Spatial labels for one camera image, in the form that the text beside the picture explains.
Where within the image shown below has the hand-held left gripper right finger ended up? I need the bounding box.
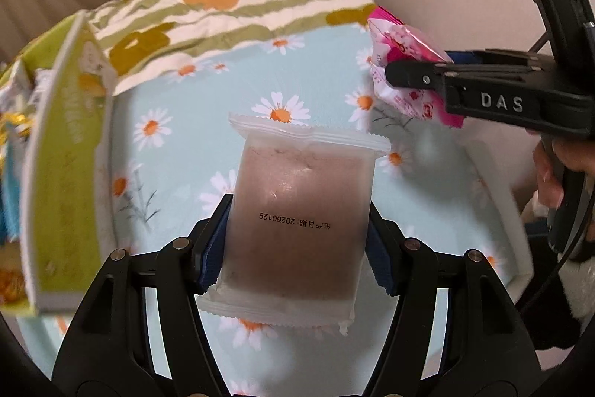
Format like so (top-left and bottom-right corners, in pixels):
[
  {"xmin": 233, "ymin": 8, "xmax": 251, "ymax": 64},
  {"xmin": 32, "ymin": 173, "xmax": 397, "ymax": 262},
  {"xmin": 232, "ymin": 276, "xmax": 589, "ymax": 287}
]
[{"xmin": 363, "ymin": 202, "xmax": 544, "ymax": 397}]

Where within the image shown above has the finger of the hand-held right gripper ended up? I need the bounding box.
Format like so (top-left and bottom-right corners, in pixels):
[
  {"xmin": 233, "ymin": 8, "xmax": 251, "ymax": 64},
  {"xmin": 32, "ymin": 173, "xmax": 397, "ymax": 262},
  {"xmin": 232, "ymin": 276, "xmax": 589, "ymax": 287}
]
[
  {"xmin": 385, "ymin": 58, "xmax": 447, "ymax": 92},
  {"xmin": 439, "ymin": 49, "xmax": 554, "ymax": 71}
]

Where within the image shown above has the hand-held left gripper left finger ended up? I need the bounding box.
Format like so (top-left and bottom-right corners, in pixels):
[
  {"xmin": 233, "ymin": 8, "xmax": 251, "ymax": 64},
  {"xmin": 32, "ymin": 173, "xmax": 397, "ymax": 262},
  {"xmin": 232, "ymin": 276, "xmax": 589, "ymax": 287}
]
[{"xmin": 51, "ymin": 192, "xmax": 235, "ymax": 397}]

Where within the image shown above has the pink white snack packet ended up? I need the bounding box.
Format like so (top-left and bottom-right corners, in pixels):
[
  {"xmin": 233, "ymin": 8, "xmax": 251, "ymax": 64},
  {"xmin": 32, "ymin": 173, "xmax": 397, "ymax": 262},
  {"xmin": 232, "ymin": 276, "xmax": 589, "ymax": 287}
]
[{"xmin": 367, "ymin": 5, "xmax": 466, "ymax": 130}]

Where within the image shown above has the translucent brown cake packet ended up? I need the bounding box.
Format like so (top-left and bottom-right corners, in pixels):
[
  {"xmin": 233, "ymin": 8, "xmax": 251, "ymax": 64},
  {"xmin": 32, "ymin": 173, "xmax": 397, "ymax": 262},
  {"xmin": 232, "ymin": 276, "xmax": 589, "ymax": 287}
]
[{"xmin": 197, "ymin": 112, "xmax": 391, "ymax": 337}]

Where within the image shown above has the green cardboard box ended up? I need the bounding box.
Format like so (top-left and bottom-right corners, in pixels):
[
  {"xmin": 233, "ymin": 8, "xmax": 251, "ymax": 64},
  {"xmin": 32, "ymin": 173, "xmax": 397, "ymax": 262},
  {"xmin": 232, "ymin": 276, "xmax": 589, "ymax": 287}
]
[{"xmin": 21, "ymin": 9, "xmax": 119, "ymax": 314}]

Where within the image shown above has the cream chiffon cake packet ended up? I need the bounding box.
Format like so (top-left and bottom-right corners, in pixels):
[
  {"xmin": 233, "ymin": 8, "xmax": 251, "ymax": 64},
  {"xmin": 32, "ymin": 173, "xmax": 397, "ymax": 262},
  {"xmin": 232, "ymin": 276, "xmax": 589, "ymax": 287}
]
[{"xmin": 0, "ymin": 239, "xmax": 29, "ymax": 311}]

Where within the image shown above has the person's right hand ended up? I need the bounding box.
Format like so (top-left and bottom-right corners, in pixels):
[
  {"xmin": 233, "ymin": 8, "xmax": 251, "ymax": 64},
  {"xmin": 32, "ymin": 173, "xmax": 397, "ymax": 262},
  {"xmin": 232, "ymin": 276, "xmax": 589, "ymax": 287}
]
[{"xmin": 532, "ymin": 135, "xmax": 595, "ymax": 212}]

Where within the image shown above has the light blue daisy cloth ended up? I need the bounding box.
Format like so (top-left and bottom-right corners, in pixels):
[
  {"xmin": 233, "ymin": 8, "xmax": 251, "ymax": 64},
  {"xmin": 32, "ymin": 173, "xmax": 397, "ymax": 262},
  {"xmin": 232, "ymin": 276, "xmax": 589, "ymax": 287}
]
[{"xmin": 16, "ymin": 22, "xmax": 533, "ymax": 397}]

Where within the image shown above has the black white cloth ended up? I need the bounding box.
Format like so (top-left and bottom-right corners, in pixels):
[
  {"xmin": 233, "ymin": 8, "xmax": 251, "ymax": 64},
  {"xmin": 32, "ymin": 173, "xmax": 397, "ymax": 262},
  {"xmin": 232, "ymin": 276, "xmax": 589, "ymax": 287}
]
[{"xmin": 521, "ymin": 197, "xmax": 595, "ymax": 351}]

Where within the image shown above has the striped floral blanket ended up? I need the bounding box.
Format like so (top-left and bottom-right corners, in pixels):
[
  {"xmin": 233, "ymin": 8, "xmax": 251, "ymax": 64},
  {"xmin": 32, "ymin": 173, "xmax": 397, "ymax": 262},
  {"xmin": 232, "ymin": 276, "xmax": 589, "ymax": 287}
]
[{"xmin": 14, "ymin": 0, "xmax": 377, "ymax": 95}]

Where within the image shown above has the gold wrapped candy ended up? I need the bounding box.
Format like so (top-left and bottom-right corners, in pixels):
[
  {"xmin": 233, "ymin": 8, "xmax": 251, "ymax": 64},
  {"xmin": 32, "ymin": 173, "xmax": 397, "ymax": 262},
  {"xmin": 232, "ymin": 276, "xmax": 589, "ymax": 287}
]
[{"xmin": 0, "ymin": 112, "xmax": 37, "ymax": 157}]

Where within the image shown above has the pale silver snack packet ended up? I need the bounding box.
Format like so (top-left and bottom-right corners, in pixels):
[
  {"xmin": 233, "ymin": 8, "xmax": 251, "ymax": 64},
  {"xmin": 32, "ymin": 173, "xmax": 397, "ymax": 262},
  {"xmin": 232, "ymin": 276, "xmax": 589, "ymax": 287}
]
[{"xmin": 0, "ymin": 61, "xmax": 59, "ymax": 137}]

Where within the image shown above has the black cable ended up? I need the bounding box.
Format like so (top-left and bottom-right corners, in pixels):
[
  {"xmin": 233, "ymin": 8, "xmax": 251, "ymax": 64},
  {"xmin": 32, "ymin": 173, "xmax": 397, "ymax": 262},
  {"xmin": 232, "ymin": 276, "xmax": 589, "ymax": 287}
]
[{"xmin": 514, "ymin": 211, "xmax": 595, "ymax": 318}]

